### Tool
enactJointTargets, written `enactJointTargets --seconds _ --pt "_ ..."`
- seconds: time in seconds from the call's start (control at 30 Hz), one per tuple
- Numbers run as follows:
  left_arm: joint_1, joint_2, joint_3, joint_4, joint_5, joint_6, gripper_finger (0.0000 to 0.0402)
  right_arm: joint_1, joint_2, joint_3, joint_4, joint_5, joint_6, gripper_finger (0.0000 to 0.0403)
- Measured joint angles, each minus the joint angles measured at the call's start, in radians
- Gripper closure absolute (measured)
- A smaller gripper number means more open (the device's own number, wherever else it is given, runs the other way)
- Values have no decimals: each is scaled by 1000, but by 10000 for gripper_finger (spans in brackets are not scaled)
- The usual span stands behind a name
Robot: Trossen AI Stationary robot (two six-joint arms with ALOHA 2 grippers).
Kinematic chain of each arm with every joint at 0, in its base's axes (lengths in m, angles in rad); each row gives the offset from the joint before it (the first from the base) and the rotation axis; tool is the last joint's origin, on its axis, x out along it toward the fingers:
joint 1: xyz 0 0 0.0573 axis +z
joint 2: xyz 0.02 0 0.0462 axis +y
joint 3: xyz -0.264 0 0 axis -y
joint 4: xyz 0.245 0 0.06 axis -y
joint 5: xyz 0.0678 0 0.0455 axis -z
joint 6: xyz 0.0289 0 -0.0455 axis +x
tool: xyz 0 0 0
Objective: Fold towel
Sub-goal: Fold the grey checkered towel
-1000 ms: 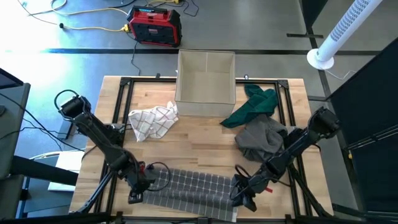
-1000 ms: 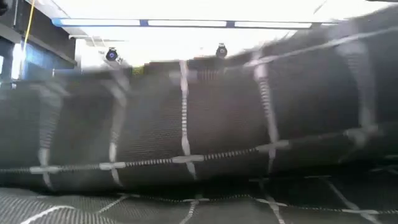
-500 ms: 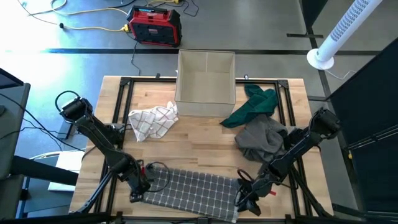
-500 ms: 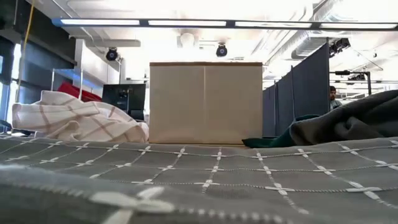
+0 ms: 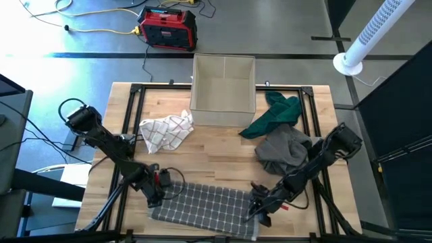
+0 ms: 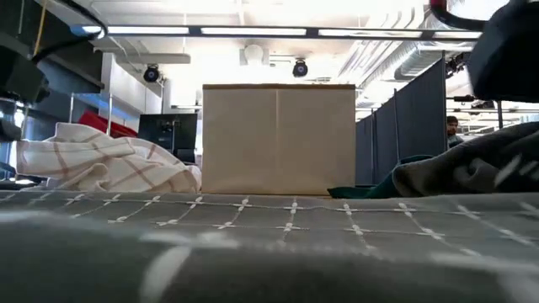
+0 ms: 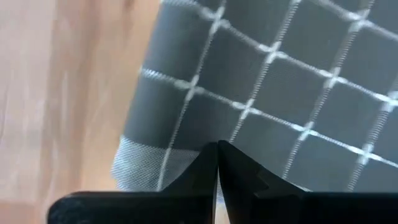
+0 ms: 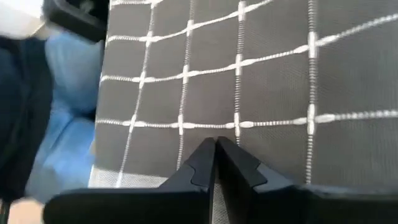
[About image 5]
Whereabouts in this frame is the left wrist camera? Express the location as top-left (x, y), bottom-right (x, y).
top-left (158, 168), bottom-right (173, 186)

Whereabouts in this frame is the grey desk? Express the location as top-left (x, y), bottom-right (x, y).
top-left (0, 74), bottom-right (34, 239)

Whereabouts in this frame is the yellow floor cable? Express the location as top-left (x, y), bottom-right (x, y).
top-left (18, 0), bottom-right (141, 36)

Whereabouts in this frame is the grey towel with white checks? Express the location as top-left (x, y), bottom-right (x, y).
top-left (148, 181), bottom-right (260, 241)

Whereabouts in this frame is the plain grey towel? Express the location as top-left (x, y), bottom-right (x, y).
top-left (254, 123), bottom-right (321, 176)

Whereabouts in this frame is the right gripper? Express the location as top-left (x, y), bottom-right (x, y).
top-left (244, 187), bottom-right (291, 227)

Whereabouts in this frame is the cardboard box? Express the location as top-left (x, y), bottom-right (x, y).
top-left (188, 53), bottom-right (257, 128)

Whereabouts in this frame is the black aluminium table frame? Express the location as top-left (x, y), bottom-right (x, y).
top-left (76, 82), bottom-right (364, 243)

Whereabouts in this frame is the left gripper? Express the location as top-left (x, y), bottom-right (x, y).
top-left (140, 168), bottom-right (166, 208)

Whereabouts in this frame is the dark green towel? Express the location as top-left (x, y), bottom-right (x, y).
top-left (238, 90), bottom-right (303, 140)

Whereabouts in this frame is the red and black power station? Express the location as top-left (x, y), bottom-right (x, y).
top-left (137, 5), bottom-right (198, 52)

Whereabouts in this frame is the dark grey room divider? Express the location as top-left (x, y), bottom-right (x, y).
top-left (356, 40), bottom-right (432, 234)
top-left (310, 0), bottom-right (357, 43)

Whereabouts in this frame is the white towel with red checks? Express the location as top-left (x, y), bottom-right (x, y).
top-left (138, 109), bottom-right (195, 155)

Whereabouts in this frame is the white flat box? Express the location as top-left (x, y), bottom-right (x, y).
top-left (52, 163), bottom-right (89, 209)

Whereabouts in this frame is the black power cable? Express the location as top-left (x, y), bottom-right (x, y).
top-left (140, 43), bottom-right (153, 83)

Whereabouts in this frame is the white tower fan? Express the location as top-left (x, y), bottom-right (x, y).
top-left (333, 0), bottom-right (416, 76)

